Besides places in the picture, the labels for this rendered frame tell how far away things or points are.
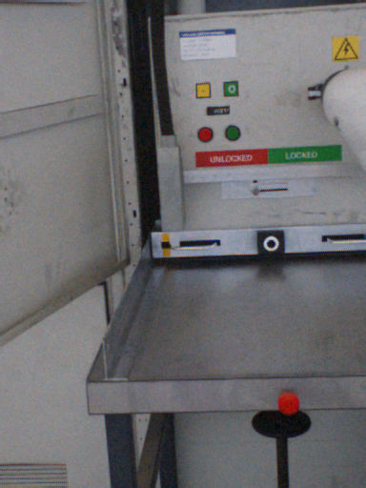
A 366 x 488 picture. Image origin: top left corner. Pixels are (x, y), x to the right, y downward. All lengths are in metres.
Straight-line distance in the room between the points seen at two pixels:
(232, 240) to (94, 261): 0.31
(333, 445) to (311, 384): 0.83
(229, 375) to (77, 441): 0.89
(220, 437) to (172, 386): 0.81
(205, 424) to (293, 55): 0.91
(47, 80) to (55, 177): 0.19
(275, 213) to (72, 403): 0.69
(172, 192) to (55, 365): 0.56
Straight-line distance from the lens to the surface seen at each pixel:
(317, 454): 2.10
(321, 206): 1.85
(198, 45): 1.80
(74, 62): 1.76
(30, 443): 2.13
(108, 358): 1.29
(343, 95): 1.38
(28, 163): 1.59
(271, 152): 1.82
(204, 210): 1.84
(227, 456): 2.10
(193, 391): 1.27
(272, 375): 1.27
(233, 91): 1.80
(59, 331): 1.99
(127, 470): 1.37
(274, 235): 1.82
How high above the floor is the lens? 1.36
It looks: 15 degrees down
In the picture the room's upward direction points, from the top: 4 degrees counter-clockwise
